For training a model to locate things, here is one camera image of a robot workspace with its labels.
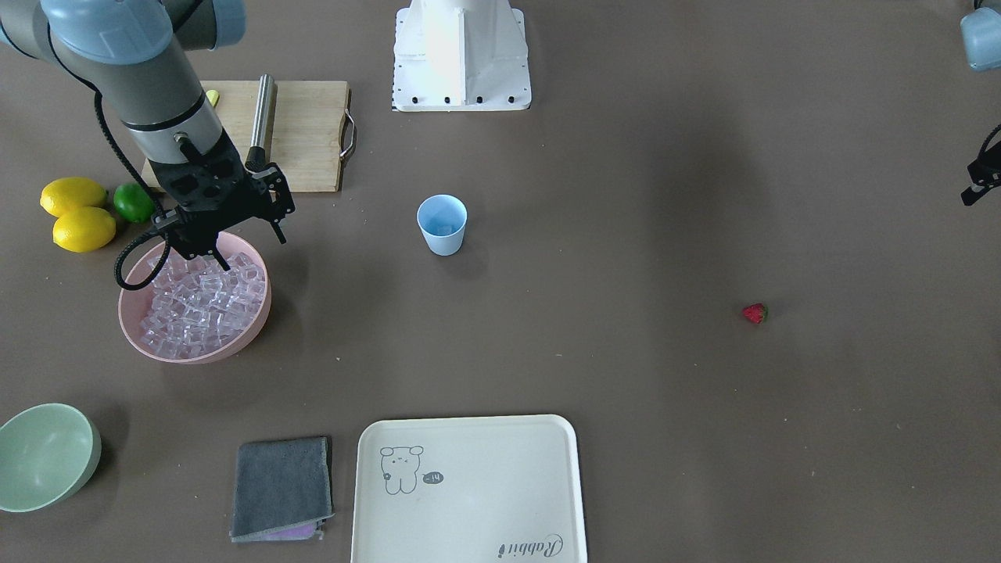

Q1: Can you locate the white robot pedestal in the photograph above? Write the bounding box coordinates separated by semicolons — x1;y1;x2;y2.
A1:
391;1;533;112

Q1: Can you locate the green bowl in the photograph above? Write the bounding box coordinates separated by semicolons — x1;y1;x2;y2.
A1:
1;403;102;513

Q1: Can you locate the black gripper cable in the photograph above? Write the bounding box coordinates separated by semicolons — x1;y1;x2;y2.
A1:
94;92;174;291

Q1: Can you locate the black handled knife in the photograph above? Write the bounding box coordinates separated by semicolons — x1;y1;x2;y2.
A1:
246;74;278;172

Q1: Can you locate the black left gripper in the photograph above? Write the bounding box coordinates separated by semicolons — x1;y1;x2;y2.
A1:
961;144;1000;206

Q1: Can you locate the light blue cup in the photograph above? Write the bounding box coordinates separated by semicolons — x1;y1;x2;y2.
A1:
416;195;468;256

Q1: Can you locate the pile of clear ice cubes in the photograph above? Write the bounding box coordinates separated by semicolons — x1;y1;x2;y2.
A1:
139;253;266;360

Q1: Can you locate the wooden cutting board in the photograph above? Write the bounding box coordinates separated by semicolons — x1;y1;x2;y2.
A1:
132;80;350;192

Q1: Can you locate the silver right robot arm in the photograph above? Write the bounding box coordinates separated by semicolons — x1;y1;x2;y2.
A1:
1;1;296;291

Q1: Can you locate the green lime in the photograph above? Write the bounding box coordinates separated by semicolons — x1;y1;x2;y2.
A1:
112;183;155;222

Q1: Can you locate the red strawberry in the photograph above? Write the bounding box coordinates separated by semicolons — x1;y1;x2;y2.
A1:
741;303;769;325

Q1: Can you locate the grey folded cloth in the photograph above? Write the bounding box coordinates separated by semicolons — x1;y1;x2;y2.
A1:
229;437;335;543

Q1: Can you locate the yellow lemon back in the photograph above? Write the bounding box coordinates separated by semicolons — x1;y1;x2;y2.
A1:
39;176;108;218

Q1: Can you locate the yellow lemon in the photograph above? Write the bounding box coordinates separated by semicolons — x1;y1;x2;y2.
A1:
39;176;108;218
52;206;117;253

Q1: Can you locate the pink bowl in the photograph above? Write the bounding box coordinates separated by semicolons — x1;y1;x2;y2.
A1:
118;232;272;364

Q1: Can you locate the yellow lemon front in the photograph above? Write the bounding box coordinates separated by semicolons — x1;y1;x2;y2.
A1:
52;206;117;253

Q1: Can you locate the cream plastic tray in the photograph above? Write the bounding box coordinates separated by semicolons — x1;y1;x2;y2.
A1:
350;414;589;562

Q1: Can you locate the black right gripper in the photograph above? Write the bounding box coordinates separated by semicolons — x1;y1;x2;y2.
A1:
151;132;296;271

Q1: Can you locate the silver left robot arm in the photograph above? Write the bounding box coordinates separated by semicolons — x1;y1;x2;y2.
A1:
960;1;1000;206

